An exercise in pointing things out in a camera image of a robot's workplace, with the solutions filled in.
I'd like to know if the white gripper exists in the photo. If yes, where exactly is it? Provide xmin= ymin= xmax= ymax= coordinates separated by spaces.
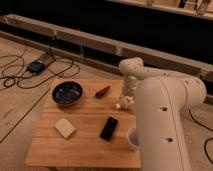
xmin=117 ymin=76 xmax=137 ymax=104

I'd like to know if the white plastic bottle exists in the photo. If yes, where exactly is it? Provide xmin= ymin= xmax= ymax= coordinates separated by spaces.
xmin=115 ymin=96 xmax=134 ymax=109

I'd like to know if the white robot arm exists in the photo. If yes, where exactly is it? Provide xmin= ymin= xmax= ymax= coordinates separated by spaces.
xmin=119 ymin=57 xmax=206 ymax=171

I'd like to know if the dark ceramic bowl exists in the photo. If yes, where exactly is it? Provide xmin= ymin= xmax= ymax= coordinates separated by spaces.
xmin=52 ymin=81 xmax=83 ymax=106

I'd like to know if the brown cylindrical object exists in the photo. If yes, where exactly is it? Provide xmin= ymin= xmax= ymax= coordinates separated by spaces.
xmin=94 ymin=86 xmax=110 ymax=98

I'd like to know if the black smartphone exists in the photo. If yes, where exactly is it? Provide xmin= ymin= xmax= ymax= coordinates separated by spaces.
xmin=100 ymin=117 xmax=118 ymax=141

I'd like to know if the white paper cup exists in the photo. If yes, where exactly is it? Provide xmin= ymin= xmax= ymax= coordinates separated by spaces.
xmin=127 ymin=127 xmax=139 ymax=152

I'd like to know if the wooden table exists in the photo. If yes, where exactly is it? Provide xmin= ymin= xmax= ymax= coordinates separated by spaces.
xmin=25 ymin=79 xmax=141 ymax=169

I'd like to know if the beige rectangular sponge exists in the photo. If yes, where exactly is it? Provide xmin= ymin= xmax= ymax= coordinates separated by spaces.
xmin=54 ymin=118 xmax=76 ymax=138

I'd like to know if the blue power adapter box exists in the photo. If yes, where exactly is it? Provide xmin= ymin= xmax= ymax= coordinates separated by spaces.
xmin=27 ymin=61 xmax=45 ymax=74

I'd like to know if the black cable at right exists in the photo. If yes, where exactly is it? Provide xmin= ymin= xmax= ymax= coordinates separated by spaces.
xmin=187 ymin=108 xmax=213 ymax=165

